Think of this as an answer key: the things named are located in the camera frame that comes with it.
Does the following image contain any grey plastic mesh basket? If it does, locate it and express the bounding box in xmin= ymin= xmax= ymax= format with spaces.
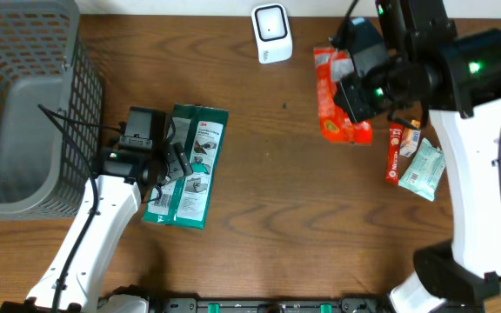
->
xmin=0 ymin=0 xmax=104 ymax=220

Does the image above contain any orange white small packet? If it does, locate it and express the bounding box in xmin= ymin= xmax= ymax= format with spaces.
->
xmin=399 ymin=120 xmax=421 ymax=157

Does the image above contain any mint green snack packet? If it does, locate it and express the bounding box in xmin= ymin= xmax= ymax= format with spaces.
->
xmin=398 ymin=138 xmax=445 ymax=202

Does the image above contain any green white packet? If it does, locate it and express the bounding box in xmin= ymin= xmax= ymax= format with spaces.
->
xmin=143 ymin=104 xmax=229 ymax=230

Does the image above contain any white barcode scanner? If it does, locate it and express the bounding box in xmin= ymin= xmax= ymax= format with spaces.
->
xmin=250 ymin=3 xmax=293 ymax=64

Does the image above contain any red snack bag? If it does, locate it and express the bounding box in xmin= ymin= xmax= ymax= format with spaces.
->
xmin=313 ymin=47 xmax=373 ymax=145

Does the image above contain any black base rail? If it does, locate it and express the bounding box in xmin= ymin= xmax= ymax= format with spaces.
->
xmin=97 ymin=296 xmax=486 ymax=313

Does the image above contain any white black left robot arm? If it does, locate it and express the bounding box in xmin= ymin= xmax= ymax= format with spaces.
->
xmin=0 ymin=107 xmax=192 ymax=312

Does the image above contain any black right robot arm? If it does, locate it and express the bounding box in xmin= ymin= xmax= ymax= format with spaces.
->
xmin=331 ymin=0 xmax=501 ymax=312

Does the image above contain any red stick packet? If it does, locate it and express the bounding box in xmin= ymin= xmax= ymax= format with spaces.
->
xmin=385 ymin=123 xmax=404 ymax=185

